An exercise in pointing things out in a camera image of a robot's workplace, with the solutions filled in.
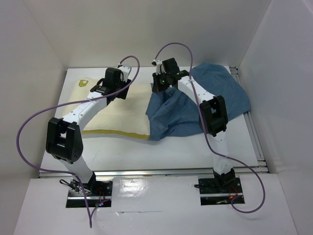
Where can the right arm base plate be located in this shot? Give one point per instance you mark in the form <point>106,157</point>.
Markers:
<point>210,194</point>

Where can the aluminium table edge rail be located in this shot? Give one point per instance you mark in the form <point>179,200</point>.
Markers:
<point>165,172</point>

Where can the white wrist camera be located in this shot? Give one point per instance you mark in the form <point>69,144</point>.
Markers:
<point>158,65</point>
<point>125,71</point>

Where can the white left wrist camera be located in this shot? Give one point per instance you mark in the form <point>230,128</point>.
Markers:
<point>125,71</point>

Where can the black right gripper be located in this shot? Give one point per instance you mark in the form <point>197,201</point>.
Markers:
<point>156,86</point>

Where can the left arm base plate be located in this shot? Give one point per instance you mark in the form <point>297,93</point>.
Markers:
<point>100,197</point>

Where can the cream quilted pillow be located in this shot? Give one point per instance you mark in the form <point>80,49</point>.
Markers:
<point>124,117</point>

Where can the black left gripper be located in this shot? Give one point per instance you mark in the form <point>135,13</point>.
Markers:
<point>122,94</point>

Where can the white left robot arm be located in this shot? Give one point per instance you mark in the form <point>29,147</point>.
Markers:
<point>64,135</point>

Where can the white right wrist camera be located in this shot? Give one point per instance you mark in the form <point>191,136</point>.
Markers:
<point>158,65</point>

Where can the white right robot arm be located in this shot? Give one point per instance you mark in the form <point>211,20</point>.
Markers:
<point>213,117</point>

